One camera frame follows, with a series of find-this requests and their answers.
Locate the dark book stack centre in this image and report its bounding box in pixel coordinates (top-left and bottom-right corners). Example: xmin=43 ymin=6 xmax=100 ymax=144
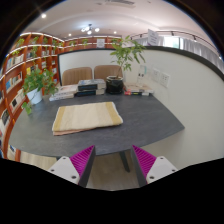
xmin=76 ymin=79 xmax=106 ymax=96

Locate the tall green leafy plant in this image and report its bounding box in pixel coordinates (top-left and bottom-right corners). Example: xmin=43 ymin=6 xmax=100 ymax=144
xmin=111 ymin=36 xmax=146 ymax=80

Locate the right tan chair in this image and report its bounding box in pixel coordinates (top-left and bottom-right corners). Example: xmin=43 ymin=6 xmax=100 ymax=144
xmin=94 ymin=65 xmax=123 ymax=79

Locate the white book stack left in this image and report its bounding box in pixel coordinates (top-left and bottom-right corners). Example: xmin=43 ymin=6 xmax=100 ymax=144
xmin=49 ymin=84 xmax=77 ymax=101

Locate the white sign on partition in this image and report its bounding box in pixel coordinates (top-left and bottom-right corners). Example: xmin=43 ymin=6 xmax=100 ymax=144
xmin=148 ymin=30 xmax=159 ymax=46

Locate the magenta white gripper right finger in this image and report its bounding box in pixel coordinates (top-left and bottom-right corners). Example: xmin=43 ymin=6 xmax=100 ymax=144
xmin=131 ymin=145 xmax=177 ymax=187

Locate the tan chair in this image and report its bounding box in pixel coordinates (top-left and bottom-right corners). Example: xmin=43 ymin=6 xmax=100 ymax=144
xmin=94 ymin=65 xmax=123 ymax=79
xmin=62 ymin=67 xmax=92 ymax=86

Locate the yellow cream striped towel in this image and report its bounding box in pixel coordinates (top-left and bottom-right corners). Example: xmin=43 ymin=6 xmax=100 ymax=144
xmin=52 ymin=102 xmax=123 ymax=135

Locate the black plant pot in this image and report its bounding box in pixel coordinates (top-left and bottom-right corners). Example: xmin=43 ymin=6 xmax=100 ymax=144
xmin=106 ymin=76 xmax=124 ymax=94

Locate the book stack right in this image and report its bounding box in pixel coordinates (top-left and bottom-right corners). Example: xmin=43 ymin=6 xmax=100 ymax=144
xmin=124 ymin=83 xmax=154 ymax=96

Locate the white wall outlet panel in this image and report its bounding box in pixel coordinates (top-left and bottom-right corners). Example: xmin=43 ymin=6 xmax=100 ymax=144
xmin=152 ymin=69 xmax=170 ymax=87

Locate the orange wooden bookshelf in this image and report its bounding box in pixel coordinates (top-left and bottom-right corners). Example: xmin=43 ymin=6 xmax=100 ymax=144
xmin=0 ymin=32 xmax=115 ymax=160

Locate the left tan chair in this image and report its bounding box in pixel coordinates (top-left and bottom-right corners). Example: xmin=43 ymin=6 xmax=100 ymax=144
xmin=62 ymin=67 xmax=92 ymax=86

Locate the dark table leg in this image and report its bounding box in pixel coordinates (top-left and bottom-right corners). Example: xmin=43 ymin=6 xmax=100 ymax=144
xmin=119 ymin=151 xmax=130 ymax=172

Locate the ceiling light fixture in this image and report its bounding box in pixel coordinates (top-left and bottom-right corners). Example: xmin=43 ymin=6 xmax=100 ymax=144
xmin=81 ymin=24 xmax=100 ymax=35

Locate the white upright booklet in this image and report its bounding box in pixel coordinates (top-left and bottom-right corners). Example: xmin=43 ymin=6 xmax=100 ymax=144
xmin=137 ymin=65 xmax=147 ymax=87

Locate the green plant in white pot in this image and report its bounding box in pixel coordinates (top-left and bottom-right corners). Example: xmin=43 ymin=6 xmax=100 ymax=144
xmin=22 ymin=69 xmax=58 ymax=114

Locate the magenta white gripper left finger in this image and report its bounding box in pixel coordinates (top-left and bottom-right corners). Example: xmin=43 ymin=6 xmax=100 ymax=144
xmin=48 ymin=145 xmax=96 ymax=187

